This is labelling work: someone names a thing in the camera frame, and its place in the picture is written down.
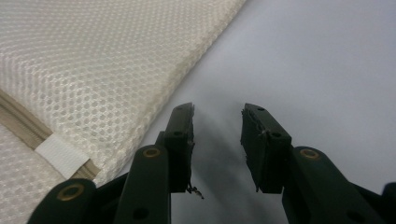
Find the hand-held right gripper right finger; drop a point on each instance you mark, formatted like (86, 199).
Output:
(264, 155)

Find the light blue table mat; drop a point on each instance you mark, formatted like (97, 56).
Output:
(311, 62)

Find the white mesh laundry bag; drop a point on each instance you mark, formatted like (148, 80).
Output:
(93, 62)

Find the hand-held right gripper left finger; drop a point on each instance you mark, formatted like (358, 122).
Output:
(179, 149)

